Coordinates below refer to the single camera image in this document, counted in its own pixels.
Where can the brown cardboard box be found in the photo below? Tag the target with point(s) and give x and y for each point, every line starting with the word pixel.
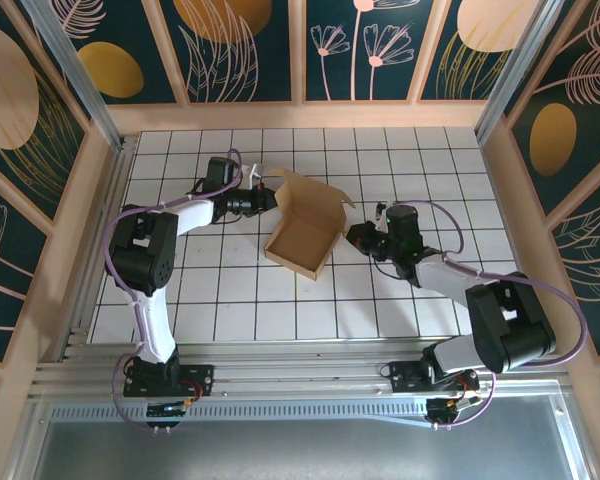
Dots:
pixel 305 240

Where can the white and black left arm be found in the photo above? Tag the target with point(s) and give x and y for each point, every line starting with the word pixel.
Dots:
pixel 152 325

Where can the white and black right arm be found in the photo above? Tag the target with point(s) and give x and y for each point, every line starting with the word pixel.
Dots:
pixel 445 272

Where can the small black circuit board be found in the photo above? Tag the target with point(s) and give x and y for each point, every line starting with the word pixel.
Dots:
pixel 167 410
pixel 447 407

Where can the grey metal sheet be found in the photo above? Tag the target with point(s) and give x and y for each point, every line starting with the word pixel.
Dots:
pixel 300 455

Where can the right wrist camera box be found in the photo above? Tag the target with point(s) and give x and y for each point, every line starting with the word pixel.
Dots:
pixel 381 217

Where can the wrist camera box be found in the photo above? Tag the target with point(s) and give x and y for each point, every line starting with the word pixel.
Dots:
pixel 381 217
pixel 254 174

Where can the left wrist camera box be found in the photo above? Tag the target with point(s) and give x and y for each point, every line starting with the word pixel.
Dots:
pixel 254 174

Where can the gold disc leaves wall panel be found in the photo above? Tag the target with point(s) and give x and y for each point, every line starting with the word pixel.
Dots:
pixel 220 60

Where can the aluminium side rail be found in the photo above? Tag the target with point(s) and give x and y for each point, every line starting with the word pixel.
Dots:
pixel 97 240

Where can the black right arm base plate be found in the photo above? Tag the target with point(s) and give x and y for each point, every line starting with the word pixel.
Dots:
pixel 405 380

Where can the peach disc wall art panel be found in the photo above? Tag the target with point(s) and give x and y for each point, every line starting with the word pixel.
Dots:
pixel 460 70
pixel 10 85

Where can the aluminium rail frame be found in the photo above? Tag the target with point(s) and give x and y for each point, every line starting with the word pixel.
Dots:
pixel 305 370

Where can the gold oval feather wall panel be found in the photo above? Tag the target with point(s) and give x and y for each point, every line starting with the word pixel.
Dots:
pixel 555 140

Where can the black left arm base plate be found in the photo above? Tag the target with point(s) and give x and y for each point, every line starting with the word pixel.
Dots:
pixel 200 375

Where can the aluminium corner post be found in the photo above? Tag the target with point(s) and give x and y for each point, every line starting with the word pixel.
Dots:
pixel 95 100
pixel 510 80

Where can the leaf outline wall art panel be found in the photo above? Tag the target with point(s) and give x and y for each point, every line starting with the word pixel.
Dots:
pixel 590 260

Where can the flower outline wall art panel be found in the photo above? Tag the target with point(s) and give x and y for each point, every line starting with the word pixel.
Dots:
pixel 5 280

